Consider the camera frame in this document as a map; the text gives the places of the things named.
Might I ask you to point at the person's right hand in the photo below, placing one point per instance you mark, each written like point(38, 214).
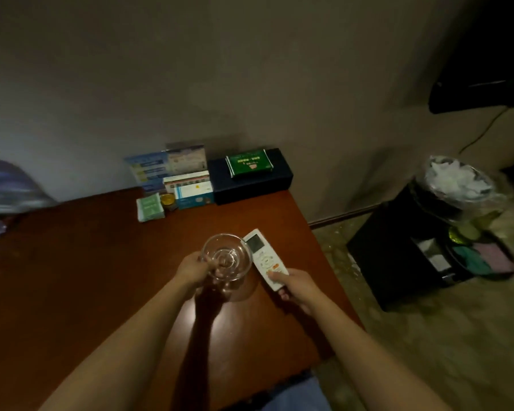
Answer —
point(301, 288)

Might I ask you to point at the white remote control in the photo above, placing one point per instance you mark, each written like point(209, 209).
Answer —
point(261, 248)

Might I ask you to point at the dark green packet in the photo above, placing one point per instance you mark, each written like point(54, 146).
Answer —
point(249, 162)

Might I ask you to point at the person's right forearm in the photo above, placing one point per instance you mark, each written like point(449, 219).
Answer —
point(377, 359)

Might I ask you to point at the black low cabinet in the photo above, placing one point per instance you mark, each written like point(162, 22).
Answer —
point(385, 261)

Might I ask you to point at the black television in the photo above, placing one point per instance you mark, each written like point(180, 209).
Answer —
point(488, 47)

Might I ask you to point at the white paper scraps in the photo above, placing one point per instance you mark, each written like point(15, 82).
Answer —
point(458, 177)

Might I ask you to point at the yellow green spray bottle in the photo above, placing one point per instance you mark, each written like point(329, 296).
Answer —
point(468, 231)

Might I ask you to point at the person's left forearm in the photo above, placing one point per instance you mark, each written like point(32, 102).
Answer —
point(116, 355)

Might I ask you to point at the small teal box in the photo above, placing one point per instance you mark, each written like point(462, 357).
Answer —
point(194, 197)

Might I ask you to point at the clear glass ashtray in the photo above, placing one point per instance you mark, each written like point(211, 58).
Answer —
point(229, 257)

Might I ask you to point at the trash bin with clear bag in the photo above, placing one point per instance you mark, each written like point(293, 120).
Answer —
point(428, 201)

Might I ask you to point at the small white box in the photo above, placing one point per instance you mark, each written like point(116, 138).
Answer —
point(188, 176)

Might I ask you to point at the reddish wooden desk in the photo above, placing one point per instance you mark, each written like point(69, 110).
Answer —
point(86, 269)

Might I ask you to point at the person's blue trousers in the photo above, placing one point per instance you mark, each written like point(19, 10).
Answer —
point(296, 396)

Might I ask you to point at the small green white packet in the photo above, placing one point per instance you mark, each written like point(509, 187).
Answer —
point(151, 207)

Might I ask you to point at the small orange jar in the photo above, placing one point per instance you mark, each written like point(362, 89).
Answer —
point(167, 201)

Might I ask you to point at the black tissue box green label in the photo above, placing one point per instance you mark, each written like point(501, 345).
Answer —
point(278, 182)

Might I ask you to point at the person's left hand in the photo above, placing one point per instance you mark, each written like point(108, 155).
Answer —
point(194, 273)

